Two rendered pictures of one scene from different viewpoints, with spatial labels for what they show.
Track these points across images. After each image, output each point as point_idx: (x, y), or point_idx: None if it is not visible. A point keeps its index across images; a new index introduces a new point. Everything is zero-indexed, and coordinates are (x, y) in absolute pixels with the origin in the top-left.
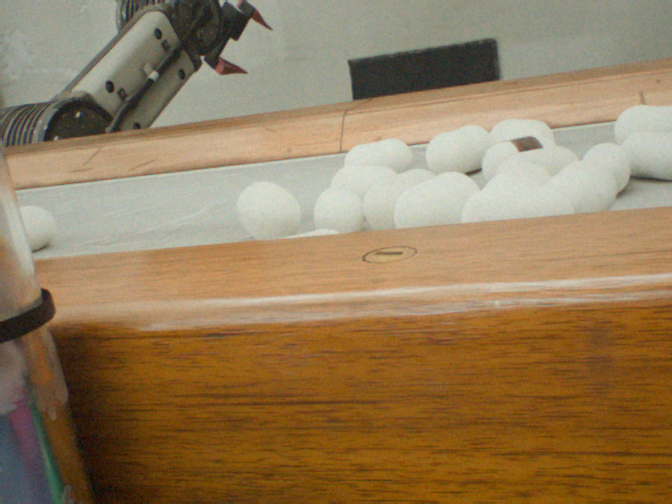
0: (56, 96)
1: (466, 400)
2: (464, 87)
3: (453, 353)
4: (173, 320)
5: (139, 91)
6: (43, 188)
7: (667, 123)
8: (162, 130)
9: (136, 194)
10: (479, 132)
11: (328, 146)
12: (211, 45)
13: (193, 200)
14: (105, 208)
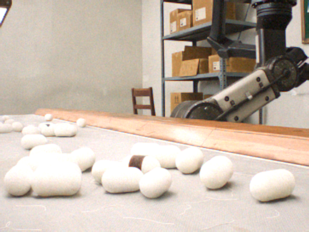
0: (206, 99)
1: None
2: (286, 128)
3: None
4: None
5: (240, 103)
6: (125, 133)
7: (203, 168)
8: (179, 120)
9: (119, 142)
10: (169, 149)
11: (199, 142)
12: (288, 87)
13: (108, 149)
14: (96, 144)
